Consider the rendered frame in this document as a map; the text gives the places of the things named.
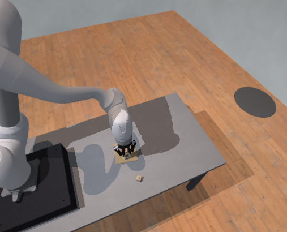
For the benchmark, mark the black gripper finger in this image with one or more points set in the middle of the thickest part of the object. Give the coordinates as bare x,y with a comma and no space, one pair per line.
132,148
119,152

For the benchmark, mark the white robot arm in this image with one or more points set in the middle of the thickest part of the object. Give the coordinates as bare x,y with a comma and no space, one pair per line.
17,76

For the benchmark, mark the peach flat mat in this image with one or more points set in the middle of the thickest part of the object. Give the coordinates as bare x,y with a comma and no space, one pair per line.
120,159

